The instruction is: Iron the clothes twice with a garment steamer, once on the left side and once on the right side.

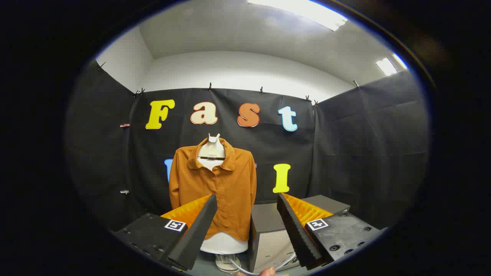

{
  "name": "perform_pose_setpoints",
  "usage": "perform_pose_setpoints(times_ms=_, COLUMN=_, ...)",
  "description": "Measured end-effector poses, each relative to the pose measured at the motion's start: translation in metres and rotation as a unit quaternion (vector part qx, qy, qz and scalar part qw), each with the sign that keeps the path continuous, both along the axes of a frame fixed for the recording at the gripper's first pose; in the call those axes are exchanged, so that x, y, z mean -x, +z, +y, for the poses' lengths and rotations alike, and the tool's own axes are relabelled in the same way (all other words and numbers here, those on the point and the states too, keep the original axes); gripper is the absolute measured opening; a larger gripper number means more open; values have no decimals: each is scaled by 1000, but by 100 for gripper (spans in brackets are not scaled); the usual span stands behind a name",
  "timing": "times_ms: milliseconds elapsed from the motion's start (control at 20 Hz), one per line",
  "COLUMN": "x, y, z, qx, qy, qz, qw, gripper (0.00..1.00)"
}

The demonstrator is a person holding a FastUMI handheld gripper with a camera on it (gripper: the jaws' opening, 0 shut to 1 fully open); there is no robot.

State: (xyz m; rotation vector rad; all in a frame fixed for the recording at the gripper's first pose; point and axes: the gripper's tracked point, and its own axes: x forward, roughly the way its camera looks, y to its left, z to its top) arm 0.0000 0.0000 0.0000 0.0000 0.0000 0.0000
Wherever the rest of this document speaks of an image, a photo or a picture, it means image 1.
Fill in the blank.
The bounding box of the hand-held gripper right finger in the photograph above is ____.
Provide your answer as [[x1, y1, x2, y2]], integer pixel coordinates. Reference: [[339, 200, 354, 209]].
[[277, 192, 384, 271]]

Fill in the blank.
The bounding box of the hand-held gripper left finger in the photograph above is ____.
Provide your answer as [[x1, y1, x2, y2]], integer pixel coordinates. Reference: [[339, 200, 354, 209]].
[[113, 194, 218, 272]]

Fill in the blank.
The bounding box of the brown button shirt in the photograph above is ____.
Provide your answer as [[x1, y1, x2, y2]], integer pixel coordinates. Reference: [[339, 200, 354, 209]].
[[169, 137, 257, 242]]

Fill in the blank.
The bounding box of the grey cabinet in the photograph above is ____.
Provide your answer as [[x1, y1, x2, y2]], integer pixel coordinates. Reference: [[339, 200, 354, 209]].
[[249, 195, 350, 273]]

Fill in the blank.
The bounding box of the white mannequin torso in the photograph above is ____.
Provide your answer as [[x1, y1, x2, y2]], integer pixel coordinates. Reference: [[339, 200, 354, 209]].
[[197, 133, 249, 255]]

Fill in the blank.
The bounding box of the black backdrop cloth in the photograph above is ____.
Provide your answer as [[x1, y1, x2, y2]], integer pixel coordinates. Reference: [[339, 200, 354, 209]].
[[65, 59, 429, 232]]

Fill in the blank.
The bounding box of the small ceiling light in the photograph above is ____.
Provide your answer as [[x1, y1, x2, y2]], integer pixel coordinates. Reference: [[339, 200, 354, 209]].
[[376, 54, 408, 76]]

